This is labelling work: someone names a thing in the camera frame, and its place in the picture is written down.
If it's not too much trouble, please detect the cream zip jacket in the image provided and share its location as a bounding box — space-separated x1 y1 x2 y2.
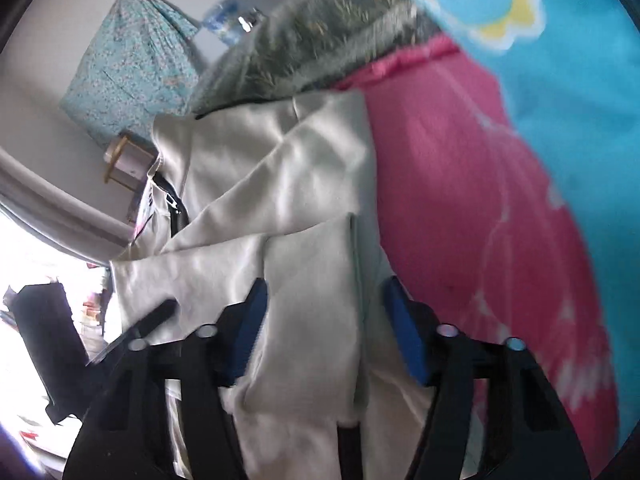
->
107 91 451 480

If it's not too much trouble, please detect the grey floral pillow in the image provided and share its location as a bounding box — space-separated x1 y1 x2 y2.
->
192 0 446 116

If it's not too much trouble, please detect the pink fleece blanket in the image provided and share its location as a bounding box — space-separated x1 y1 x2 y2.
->
332 37 626 480

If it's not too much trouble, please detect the teal floral hanging cloth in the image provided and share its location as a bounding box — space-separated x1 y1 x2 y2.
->
60 0 201 148

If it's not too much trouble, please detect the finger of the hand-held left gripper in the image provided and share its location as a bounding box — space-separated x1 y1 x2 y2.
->
87 299 178 366

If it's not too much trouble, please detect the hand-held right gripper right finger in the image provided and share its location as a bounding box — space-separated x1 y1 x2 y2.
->
381 276 596 480

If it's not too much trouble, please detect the blue water jug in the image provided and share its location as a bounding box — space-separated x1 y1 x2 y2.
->
202 2 263 45

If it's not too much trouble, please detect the white box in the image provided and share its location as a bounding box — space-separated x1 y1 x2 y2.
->
116 146 157 181

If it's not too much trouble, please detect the grey curtain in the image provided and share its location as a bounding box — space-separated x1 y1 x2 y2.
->
0 147 133 248

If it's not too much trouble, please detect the wooden chair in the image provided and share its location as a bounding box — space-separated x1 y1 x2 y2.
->
102 131 158 186

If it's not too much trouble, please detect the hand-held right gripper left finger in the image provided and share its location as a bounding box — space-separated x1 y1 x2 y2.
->
62 277 271 480

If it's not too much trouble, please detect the blue cartoon quilt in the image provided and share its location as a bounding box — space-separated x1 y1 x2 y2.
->
372 0 640 341

